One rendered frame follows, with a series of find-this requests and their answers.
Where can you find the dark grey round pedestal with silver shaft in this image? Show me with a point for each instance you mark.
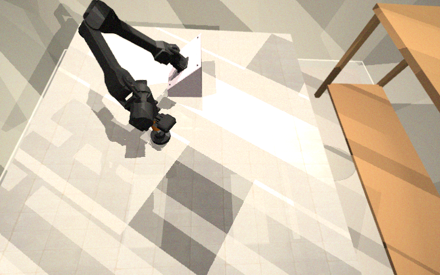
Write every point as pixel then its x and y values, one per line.
pixel 159 137

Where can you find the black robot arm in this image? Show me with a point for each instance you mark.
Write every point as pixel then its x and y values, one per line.
pixel 100 18

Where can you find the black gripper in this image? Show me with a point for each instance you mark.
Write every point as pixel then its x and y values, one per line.
pixel 164 122

